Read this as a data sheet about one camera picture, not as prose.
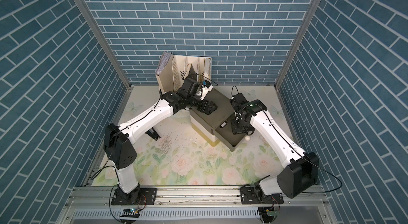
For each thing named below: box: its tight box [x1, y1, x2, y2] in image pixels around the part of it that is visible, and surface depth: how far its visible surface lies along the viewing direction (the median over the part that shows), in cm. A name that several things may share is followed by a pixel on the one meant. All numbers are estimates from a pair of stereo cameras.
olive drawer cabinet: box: [189, 88, 248, 152], surface depth 80 cm
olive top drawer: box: [214, 113, 248, 152], surface depth 74 cm
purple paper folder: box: [156, 51, 173, 76], surface depth 94 cm
